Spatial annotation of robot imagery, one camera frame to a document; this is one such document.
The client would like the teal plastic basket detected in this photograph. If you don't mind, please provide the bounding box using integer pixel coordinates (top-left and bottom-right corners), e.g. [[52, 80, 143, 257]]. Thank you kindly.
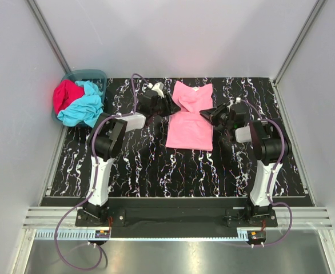
[[51, 69, 107, 127]]

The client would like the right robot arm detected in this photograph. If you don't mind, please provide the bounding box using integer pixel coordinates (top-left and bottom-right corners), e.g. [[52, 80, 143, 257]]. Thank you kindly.
[[200, 99, 292, 226]]

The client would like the right corner aluminium post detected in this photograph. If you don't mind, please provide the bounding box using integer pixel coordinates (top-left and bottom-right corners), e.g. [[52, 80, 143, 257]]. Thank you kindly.
[[273, 0, 328, 85]]

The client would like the pink t shirt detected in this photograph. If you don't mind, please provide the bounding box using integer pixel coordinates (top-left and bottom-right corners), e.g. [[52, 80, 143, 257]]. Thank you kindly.
[[166, 81, 213, 152]]

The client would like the red t shirt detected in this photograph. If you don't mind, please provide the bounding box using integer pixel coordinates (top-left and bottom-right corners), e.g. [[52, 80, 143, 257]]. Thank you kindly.
[[53, 79, 85, 115]]

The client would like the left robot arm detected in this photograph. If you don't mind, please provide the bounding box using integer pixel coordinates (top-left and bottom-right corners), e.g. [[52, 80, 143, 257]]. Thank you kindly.
[[82, 90, 181, 226]]

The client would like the cyan t shirt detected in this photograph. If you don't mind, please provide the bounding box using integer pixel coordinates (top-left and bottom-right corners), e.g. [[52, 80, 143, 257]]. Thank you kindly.
[[55, 80, 105, 127]]

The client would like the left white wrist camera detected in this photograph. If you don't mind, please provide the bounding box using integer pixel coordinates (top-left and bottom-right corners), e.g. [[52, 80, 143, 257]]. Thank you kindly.
[[147, 82, 165, 98]]

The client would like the left corner aluminium post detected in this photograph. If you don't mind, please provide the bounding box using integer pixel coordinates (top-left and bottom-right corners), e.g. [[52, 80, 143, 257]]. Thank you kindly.
[[25, 0, 71, 74]]

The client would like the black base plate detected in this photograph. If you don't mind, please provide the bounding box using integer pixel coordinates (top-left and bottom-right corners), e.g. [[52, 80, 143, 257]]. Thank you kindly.
[[75, 198, 278, 240]]

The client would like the aluminium frame rail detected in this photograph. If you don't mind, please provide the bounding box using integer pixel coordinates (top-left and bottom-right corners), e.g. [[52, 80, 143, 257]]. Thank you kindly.
[[23, 207, 332, 229]]

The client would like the corner aluminium post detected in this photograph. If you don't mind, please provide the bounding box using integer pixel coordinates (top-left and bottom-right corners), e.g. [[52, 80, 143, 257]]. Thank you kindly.
[[273, 0, 328, 85], [25, 0, 71, 74]]

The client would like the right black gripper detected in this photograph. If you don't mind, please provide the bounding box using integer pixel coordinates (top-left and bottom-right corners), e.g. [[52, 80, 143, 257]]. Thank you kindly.
[[199, 103, 232, 129]]

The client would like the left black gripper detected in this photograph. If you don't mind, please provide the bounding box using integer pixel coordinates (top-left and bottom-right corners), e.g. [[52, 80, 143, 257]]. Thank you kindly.
[[151, 94, 180, 118]]

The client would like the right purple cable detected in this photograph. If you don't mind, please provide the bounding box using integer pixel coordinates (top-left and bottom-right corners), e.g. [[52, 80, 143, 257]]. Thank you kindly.
[[224, 99, 293, 248]]

